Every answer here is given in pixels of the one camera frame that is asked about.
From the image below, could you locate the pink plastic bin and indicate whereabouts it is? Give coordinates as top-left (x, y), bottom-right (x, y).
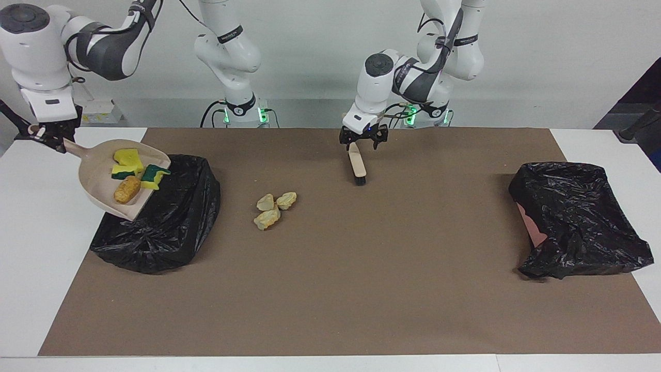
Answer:
top-left (517, 203), bottom-right (549, 249)

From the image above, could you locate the brown table mat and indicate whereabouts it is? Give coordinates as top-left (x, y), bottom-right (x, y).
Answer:
top-left (38, 128), bottom-right (661, 357)

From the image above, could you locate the black tripod leg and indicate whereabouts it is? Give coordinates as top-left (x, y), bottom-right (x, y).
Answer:
top-left (613, 101), bottom-right (661, 144)
top-left (0, 99), bottom-right (42, 143)

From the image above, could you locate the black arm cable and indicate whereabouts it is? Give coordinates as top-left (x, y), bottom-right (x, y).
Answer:
top-left (65, 0), bottom-right (207, 86)
top-left (382, 10), bottom-right (458, 122)

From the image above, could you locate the black base power cable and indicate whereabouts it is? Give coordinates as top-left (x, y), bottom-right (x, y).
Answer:
top-left (200, 100), bottom-right (228, 128)

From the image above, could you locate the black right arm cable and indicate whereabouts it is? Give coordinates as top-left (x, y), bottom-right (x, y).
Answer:
top-left (65, 0), bottom-right (207, 86)

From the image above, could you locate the beige hand brush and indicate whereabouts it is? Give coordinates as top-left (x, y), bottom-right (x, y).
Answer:
top-left (348, 143), bottom-right (368, 186)

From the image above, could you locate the yellow sponge piece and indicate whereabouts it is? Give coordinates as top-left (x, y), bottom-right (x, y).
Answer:
top-left (112, 163), bottom-right (145, 180)
top-left (114, 148), bottom-right (140, 167)
top-left (140, 164), bottom-right (171, 191)

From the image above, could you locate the white wall socket box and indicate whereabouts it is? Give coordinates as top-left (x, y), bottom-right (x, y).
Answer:
top-left (77, 99), bottom-right (123, 125)

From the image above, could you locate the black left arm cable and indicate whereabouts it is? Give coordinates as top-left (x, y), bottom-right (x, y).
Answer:
top-left (382, 10), bottom-right (458, 122)

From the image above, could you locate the beige plastic dustpan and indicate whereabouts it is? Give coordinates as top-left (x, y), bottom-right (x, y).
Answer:
top-left (28, 124), bottom-right (172, 222)

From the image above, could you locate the brown croquette toy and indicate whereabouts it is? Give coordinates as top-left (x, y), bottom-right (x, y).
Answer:
top-left (113, 175), bottom-right (142, 204)

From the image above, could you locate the black plastic trash bag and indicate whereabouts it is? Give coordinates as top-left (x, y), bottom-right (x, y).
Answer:
top-left (508, 162), bottom-right (655, 281)
top-left (89, 153), bottom-right (222, 275)

